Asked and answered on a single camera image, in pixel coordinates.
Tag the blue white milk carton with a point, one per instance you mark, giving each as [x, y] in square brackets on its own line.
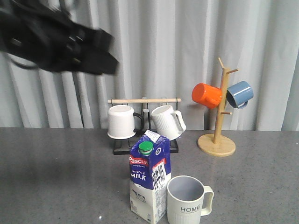
[150, 171]

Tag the wooden mug tree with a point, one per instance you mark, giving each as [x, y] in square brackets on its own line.
[216, 144]

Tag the blue mug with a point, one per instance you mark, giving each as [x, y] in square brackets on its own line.
[239, 94]

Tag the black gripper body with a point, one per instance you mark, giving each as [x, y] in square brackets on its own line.
[46, 37]

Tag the white ribbed mug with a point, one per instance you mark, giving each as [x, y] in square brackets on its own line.
[168, 122]

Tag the grey curtain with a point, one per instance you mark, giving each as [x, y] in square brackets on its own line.
[165, 48]

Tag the orange mug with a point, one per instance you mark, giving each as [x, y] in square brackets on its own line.
[207, 95]

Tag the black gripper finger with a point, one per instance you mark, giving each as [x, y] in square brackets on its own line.
[96, 61]
[94, 39]

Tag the white mug black handle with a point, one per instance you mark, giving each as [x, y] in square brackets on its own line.
[121, 122]

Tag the pale green HOME mug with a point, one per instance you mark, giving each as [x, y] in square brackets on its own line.
[188, 200]

